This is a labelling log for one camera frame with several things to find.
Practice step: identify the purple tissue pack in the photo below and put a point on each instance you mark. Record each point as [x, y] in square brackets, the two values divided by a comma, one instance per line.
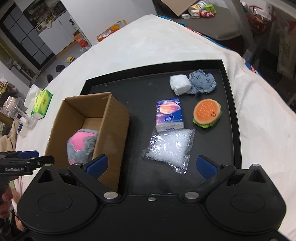
[169, 116]

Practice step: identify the orange snack box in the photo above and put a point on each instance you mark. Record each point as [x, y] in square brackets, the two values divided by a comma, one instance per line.
[111, 30]

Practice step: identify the green tissue box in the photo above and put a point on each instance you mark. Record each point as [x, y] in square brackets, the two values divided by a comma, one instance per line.
[41, 104]

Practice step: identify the white kitchen cabinet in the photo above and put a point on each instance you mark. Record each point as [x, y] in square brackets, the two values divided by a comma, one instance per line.
[61, 33]

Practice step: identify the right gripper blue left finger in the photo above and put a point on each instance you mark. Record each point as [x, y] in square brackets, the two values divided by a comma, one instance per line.
[87, 175]

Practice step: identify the brown cardboard box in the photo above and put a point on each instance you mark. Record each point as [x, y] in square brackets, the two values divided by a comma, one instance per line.
[86, 127]

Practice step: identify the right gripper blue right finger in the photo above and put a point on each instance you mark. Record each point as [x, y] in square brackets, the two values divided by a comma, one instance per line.
[215, 175]

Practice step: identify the black tray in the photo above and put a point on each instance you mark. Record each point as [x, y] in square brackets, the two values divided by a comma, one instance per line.
[139, 89]

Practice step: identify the grey pink plush paw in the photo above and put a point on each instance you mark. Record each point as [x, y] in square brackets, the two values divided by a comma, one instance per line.
[80, 146]

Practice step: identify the beige cloth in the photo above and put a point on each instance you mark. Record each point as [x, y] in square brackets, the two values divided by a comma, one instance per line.
[8, 142]

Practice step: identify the grey blue fuzzy cloth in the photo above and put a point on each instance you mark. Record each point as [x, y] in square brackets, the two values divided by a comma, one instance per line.
[201, 82]

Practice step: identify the leaning brown board frame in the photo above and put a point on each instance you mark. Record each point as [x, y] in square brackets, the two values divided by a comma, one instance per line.
[178, 7]

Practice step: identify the plush hamburger toy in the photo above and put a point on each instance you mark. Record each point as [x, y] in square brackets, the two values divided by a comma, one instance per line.
[206, 113]

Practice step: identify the white cup blue label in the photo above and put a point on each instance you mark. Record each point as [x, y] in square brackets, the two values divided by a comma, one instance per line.
[22, 129]

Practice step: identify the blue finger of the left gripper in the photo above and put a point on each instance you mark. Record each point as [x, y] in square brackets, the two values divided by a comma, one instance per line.
[38, 162]
[19, 154]

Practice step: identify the clear plastic bag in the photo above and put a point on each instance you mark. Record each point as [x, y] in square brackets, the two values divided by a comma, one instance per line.
[172, 148]

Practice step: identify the person's left hand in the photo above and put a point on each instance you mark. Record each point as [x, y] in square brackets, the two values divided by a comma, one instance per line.
[6, 204]

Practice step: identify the yellow slipper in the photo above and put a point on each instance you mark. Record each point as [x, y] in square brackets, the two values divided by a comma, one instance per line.
[70, 59]

